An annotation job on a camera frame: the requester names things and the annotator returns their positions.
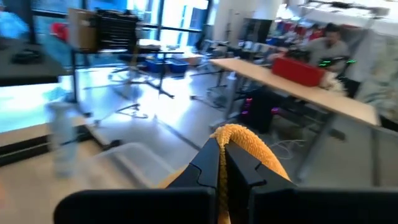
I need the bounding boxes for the black device green lights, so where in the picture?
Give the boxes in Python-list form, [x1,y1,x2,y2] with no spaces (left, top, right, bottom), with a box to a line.
[317,55,358,78]

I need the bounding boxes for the floral patterned partition panel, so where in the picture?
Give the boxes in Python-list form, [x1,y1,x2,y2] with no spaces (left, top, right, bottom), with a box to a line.
[356,29,398,124]

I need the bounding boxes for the black computer tower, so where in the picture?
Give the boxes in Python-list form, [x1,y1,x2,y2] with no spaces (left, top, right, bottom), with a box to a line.
[239,86,282,135]

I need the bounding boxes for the orange microfiber towel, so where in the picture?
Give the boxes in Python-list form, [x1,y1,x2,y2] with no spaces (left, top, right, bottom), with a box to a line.
[157,123,292,224]

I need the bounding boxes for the person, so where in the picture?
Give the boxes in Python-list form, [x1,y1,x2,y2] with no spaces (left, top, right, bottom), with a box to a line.
[298,22,352,74]

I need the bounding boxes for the wooden desk grey legs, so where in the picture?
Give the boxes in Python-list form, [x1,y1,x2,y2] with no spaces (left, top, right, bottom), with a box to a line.
[208,57,382,187]

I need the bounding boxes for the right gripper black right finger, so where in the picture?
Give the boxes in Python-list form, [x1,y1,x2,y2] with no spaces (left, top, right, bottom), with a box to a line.
[225,141,398,224]

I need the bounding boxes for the clear plastic bin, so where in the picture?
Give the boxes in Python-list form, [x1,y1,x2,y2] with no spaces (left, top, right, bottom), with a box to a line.
[91,142,177,189]

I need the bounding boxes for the dark desk with pegboard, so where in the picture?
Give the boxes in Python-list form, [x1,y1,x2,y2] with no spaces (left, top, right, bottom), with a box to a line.
[70,46,186,103]

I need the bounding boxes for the black pegboard rack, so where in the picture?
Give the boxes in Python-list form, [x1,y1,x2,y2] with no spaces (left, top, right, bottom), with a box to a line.
[95,9,140,53]

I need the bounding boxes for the black tripod stand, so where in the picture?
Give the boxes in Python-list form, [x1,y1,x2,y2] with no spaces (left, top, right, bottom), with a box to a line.
[129,51,175,100]

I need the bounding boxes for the dark grey table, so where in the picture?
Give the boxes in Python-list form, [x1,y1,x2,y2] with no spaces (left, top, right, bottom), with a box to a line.
[0,37,68,87]

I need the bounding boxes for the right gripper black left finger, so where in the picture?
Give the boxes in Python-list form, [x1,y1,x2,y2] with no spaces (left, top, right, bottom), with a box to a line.
[53,138,220,224]

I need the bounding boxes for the white floor cable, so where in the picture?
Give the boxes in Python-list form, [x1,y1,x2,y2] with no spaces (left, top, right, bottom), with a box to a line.
[269,139,308,160]

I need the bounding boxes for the white air freshener spray bottle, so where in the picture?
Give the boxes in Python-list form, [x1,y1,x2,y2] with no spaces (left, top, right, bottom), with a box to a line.
[45,101,80,179]

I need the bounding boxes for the brown cardboard box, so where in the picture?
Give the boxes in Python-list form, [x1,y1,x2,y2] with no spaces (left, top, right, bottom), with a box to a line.
[67,8,100,52]

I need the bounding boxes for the white cloth pile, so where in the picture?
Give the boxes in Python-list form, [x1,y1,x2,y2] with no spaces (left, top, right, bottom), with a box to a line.
[320,72,346,95]

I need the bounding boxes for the blue storage bin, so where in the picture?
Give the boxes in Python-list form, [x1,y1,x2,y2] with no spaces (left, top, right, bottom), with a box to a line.
[144,58,171,75]
[167,58,190,75]

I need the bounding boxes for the red plastic bin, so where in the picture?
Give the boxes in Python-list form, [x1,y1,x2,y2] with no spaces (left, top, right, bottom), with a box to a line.
[272,57,326,88]

